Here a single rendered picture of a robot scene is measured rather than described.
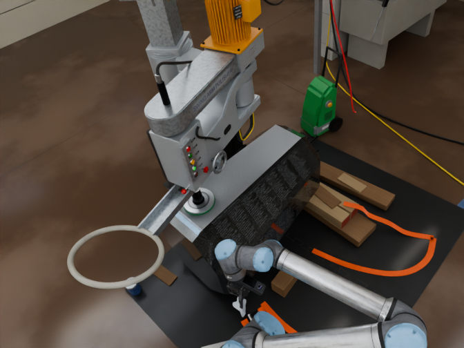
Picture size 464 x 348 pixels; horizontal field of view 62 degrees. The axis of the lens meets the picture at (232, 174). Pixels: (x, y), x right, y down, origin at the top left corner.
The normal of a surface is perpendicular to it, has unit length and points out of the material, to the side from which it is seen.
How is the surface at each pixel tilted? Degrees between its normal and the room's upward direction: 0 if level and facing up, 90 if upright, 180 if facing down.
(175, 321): 0
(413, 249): 0
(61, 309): 0
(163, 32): 90
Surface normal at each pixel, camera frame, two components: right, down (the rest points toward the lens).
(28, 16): 0.63, 0.51
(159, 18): -0.24, 0.74
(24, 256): -0.14, -0.67
